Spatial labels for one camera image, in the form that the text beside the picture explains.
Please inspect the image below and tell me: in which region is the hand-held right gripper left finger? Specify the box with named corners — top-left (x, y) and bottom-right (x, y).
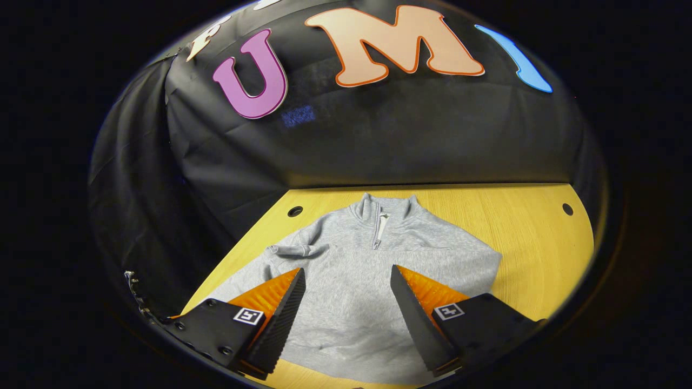
top-left (162, 267), bottom-right (307, 380)

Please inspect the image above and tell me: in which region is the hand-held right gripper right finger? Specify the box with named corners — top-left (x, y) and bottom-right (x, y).
top-left (390, 264), bottom-right (547, 378)

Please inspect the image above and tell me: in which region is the grey zip sweatshirt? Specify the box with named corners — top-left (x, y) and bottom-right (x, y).
top-left (208, 193), bottom-right (503, 385)

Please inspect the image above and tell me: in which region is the black backdrop cloth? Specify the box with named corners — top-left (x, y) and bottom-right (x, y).
top-left (89, 0), bottom-right (609, 319)

